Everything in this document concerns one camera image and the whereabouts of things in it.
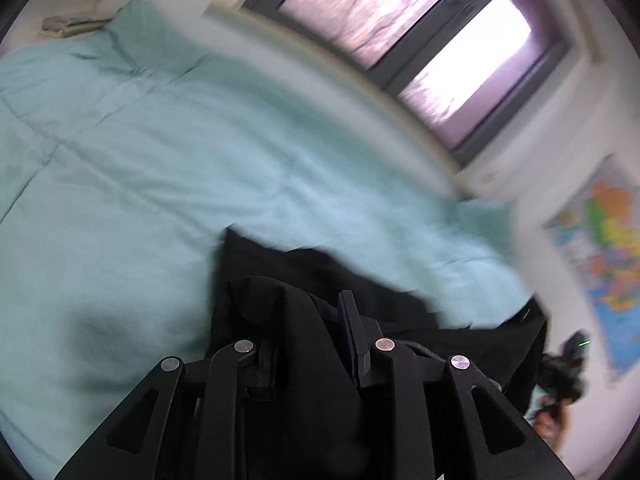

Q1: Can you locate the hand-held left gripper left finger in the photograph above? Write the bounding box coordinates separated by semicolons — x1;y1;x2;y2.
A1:
54;339;277;480

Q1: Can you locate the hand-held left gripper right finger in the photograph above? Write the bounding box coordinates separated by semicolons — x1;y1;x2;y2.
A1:
337;290;577;480

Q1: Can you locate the black hooded jacket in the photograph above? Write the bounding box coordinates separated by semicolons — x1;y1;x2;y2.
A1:
209;226;549;480

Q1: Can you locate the person's right hand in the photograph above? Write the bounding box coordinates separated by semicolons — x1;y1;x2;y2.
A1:
531;400;572;448

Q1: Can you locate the teal pillow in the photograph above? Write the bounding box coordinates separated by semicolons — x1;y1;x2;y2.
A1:
100;0;213;83
457;199;519;267

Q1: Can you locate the teal bed sheet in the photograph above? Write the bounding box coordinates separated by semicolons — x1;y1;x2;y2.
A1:
0;0;532;467

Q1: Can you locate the dark framed window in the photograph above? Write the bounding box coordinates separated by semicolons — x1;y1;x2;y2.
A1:
242;0;573;167

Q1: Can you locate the white bedside shelf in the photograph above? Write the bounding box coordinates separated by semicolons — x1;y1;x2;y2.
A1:
41;12;113;38

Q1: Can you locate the colourful wall map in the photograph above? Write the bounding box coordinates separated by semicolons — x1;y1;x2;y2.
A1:
544;156;640;387

